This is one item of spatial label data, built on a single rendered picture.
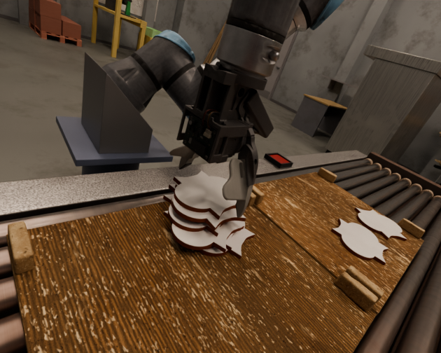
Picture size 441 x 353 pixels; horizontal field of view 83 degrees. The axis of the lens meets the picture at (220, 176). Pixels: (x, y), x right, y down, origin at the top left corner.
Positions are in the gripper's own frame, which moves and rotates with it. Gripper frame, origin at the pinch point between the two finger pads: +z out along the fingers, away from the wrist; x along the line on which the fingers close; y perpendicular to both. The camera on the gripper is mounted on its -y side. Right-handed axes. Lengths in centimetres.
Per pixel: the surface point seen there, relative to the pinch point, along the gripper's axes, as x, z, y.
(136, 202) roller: -9.7, 7.5, 7.3
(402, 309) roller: 34.5, 7.7, -19.5
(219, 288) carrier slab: 12.5, 5.8, 7.9
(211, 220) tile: 5.3, 0.8, 4.4
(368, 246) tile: 24.9, 5.0, -27.7
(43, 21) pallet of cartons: -706, 64, -180
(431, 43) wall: -75, -150, -695
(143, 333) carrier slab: 11.4, 5.8, 19.1
